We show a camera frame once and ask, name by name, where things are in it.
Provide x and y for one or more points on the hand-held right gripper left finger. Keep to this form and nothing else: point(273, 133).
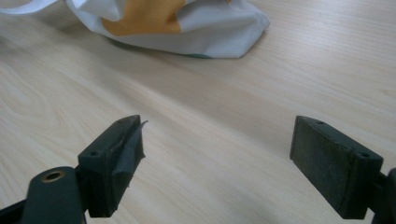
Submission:
point(106, 168)

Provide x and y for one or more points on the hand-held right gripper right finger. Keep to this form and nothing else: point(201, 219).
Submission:
point(330, 168)

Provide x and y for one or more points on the white and orange cloth bag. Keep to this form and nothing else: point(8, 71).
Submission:
point(199, 28)

